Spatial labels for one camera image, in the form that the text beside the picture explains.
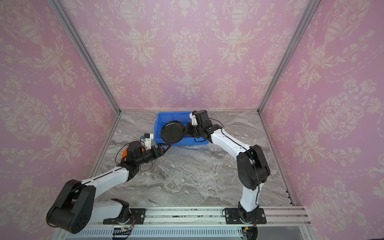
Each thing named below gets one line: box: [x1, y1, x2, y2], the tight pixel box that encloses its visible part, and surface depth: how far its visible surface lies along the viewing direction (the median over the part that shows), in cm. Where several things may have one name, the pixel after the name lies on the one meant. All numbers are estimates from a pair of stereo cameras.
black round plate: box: [160, 120, 186, 145], surface depth 87 cm
